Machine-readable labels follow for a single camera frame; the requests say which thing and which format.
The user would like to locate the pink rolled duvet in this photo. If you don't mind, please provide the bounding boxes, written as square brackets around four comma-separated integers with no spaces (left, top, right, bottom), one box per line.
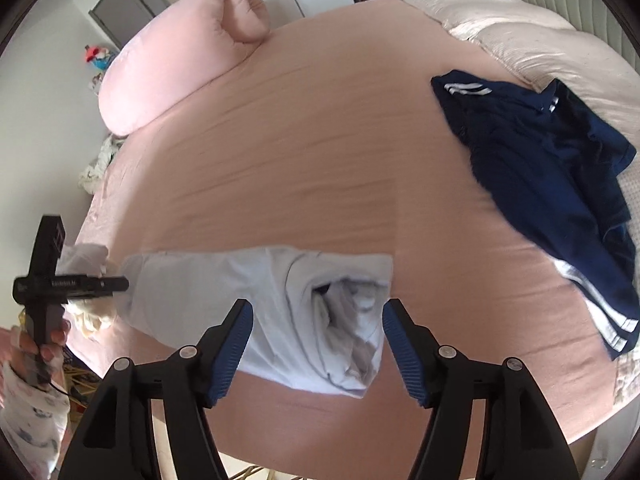
[98,0,272,137]

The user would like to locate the gold wire frame stool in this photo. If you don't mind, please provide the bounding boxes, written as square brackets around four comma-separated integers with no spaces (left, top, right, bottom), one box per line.
[64,355,101,411]

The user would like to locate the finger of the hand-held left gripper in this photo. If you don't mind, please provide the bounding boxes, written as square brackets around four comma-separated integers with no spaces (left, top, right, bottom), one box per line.
[66,275,131,302]

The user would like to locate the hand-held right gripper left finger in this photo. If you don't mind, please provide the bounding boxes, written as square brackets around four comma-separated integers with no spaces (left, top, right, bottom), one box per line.
[57,299,254,480]

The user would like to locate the grey door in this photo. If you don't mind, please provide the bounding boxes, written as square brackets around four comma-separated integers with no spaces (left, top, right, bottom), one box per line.
[89,0,172,50]

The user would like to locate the red and blue toy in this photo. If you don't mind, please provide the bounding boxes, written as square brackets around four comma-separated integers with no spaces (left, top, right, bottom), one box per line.
[83,43,119,72]

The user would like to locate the navy blue shorts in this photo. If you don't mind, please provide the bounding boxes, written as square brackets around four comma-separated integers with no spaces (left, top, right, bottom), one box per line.
[431,70,640,361]

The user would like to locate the person's left forearm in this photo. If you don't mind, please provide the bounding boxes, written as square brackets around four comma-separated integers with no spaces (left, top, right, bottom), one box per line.
[0,327,72,468]

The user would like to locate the white fluffy toy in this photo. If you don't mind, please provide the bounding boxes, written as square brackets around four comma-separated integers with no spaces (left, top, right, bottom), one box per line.
[79,134,124,194]

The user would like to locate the white folded garment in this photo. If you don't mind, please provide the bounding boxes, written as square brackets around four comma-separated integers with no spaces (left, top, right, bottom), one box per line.
[59,244,110,311]

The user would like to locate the person's left hand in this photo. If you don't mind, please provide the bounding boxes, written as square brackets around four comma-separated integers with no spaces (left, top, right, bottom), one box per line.
[16,317,72,367]

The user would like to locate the cream folded garment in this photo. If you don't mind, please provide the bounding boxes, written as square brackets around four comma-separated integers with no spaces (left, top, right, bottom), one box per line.
[70,302,118,335]

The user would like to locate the white shirt with navy trim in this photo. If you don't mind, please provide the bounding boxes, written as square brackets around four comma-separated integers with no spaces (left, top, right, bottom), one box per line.
[117,246,394,400]

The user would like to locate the pink round bed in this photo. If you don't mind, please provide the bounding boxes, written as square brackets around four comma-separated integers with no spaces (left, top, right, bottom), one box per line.
[65,0,636,473]

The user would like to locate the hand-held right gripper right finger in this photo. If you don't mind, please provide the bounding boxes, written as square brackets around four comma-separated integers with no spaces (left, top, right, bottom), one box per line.
[382,299,583,480]

